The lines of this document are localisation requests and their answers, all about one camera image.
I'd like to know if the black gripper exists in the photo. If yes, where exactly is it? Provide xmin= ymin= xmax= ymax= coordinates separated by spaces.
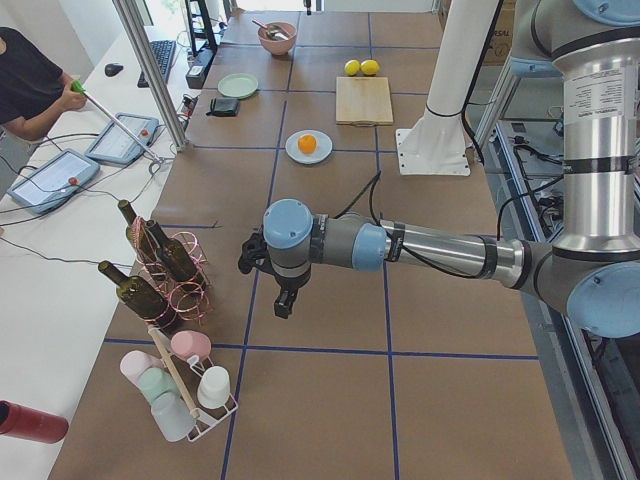
xmin=273 ymin=264 xmax=311 ymax=319

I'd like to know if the orange fruit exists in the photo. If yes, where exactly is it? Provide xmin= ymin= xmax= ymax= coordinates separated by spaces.
xmin=297 ymin=134 xmax=318 ymax=155

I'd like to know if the light blue plate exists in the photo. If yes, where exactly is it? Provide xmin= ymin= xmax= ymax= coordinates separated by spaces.
xmin=285 ymin=130 xmax=333 ymax=165

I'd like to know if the light green plate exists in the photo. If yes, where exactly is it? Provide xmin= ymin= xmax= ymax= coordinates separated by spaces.
xmin=217 ymin=73 xmax=259 ymax=99

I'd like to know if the white cup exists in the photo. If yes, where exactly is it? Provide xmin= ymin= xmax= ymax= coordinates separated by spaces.
xmin=197 ymin=366 xmax=230 ymax=409

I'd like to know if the mint green cup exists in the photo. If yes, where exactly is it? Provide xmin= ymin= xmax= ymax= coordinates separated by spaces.
xmin=137 ymin=367 xmax=180 ymax=404

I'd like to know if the dark green wine bottle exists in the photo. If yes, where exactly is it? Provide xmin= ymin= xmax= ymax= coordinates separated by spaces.
xmin=98 ymin=260 xmax=183 ymax=335

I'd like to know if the light grey cup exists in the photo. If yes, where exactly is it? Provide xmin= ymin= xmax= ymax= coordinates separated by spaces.
xmin=151 ymin=392 xmax=196 ymax=442

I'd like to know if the pale pink cup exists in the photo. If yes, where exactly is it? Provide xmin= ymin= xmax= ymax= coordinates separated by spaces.
xmin=119 ymin=350 xmax=164 ymax=386

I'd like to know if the folded grey cloth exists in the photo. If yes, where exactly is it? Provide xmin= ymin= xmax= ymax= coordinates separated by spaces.
xmin=206 ymin=97 xmax=240 ymax=117

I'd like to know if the wooden cutting board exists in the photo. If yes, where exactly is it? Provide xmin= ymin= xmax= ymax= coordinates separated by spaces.
xmin=336 ymin=77 xmax=394 ymax=125

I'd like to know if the far teach pendant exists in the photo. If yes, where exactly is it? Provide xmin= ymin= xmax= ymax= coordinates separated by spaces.
xmin=85 ymin=113 xmax=159 ymax=165

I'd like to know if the teach pendant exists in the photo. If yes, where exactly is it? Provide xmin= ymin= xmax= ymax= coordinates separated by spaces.
xmin=8 ymin=149 xmax=100 ymax=214
xmin=85 ymin=113 xmax=159 ymax=165

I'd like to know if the lower yellow lemon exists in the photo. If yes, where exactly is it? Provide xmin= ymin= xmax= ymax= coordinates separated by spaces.
xmin=344 ymin=59 xmax=361 ymax=77

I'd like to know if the yellow lemon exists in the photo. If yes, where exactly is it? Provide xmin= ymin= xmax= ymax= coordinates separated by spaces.
xmin=344 ymin=59 xmax=361 ymax=77
xmin=360 ymin=59 xmax=380 ymax=76

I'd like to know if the upper yellow lemon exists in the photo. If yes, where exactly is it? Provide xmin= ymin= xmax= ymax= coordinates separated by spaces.
xmin=360 ymin=59 xmax=380 ymax=76

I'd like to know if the near teach pendant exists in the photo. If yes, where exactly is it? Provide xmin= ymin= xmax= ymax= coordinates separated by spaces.
xmin=8 ymin=149 xmax=100 ymax=214

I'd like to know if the pink bowl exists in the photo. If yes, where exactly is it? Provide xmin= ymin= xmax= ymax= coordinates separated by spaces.
xmin=255 ymin=21 xmax=298 ymax=56

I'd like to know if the metal ice scoop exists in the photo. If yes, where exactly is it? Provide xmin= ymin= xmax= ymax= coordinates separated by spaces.
xmin=252 ymin=19 xmax=294 ymax=41

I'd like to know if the black keyboard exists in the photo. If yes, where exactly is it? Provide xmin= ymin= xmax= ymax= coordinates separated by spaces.
xmin=149 ymin=40 xmax=177 ymax=83

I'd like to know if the red bottle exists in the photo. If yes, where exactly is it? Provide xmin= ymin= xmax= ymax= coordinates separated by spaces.
xmin=1 ymin=400 xmax=69 ymax=444

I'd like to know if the black computer mouse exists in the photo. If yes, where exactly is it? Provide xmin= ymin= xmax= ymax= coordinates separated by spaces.
xmin=104 ymin=63 xmax=124 ymax=78

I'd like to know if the long metal rod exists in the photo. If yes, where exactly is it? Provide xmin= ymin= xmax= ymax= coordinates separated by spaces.
xmin=71 ymin=80 xmax=166 ymax=174

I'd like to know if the person in black shirt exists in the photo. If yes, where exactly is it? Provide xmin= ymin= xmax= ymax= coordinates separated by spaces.
xmin=1 ymin=27 xmax=86 ymax=141

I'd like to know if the white wire cup rack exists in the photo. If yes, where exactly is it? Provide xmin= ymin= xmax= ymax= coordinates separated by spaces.
xmin=148 ymin=328 xmax=238 ymax=443

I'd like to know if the copper wire bottle rack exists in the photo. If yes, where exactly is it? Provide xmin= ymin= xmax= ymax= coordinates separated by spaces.
xmin=125 ymin=216 xmax=212 ymax=326

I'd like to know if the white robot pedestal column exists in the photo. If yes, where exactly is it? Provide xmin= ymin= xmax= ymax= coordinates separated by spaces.
xmin=396 ymin=0 xmax=501 ymax=176

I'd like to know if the aluminium frame post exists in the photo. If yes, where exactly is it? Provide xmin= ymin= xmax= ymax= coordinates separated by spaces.
xmin=112 ymin=0 xmax=188 ymax=152

